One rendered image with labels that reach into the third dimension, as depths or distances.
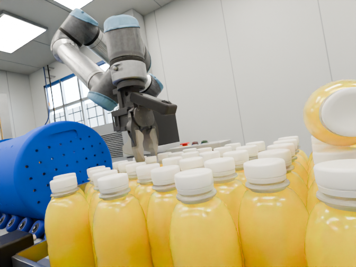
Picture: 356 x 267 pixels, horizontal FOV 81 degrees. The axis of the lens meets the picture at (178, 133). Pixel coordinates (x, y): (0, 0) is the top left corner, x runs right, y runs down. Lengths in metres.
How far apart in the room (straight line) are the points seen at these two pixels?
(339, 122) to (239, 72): 3.12
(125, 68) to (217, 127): 2.85
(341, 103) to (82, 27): 1.10
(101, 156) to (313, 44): 3.00
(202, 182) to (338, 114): 0.13
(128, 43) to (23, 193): 0.44
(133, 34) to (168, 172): 0.40
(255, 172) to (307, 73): 3.05
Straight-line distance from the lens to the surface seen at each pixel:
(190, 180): 0.20
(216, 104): 3.32
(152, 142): 0.54
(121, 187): 0.28
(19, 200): 0.64
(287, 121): 3.17
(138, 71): 0.54
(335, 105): 0.21
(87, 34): 1.20
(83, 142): 0.70
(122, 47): 0.55
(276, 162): 0.21
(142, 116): 0.52
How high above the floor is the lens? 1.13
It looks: 1 degrees up
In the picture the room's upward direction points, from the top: 9 degrees counter-clockwise
